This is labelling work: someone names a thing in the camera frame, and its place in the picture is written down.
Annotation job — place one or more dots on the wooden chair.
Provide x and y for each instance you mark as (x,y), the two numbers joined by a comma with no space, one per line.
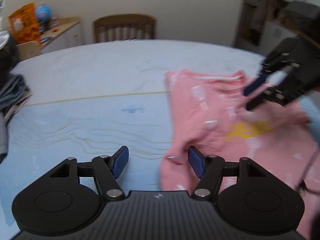
(125,20)

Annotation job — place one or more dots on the brown open shelf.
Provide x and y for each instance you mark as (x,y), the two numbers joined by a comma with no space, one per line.
(252,17)

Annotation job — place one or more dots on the grey box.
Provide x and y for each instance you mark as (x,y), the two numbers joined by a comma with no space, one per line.
(300,12)

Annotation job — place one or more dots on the blue globe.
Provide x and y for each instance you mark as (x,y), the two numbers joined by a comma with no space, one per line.
(43,12)

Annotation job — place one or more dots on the printed tablecloth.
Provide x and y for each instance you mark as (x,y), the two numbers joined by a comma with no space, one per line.
(87,80)

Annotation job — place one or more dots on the pink racket print shirt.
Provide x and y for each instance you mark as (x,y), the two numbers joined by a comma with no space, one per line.
(212,135)

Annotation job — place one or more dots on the orange bag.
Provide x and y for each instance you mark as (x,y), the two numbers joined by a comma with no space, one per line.
(25,25)

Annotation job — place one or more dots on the cardboard box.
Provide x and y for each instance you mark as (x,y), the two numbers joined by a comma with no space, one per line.
(27,50)

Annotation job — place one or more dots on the white cabinet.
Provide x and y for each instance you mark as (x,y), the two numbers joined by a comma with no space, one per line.
(277,35)

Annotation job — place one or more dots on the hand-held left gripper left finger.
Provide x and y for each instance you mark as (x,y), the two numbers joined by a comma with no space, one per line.
(121,161)

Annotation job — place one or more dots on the grey cloth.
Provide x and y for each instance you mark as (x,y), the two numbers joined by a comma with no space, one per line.
(3,135)

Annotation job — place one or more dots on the wood top cabinet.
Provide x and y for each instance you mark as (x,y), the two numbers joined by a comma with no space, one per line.
(70,35)

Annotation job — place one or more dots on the folded denim clothes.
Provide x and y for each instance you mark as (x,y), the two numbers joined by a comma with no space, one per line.
(12,90)

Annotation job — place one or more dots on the dark cloth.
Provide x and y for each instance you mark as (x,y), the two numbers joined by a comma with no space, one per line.
(7,55)

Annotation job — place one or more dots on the white cloth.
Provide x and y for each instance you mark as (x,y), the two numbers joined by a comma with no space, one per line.
(3,37)

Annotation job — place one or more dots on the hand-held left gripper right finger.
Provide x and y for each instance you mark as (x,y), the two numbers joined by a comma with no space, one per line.
(196,162)

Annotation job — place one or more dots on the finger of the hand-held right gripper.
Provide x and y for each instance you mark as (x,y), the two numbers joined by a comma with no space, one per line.
(260,101)
(255,86)

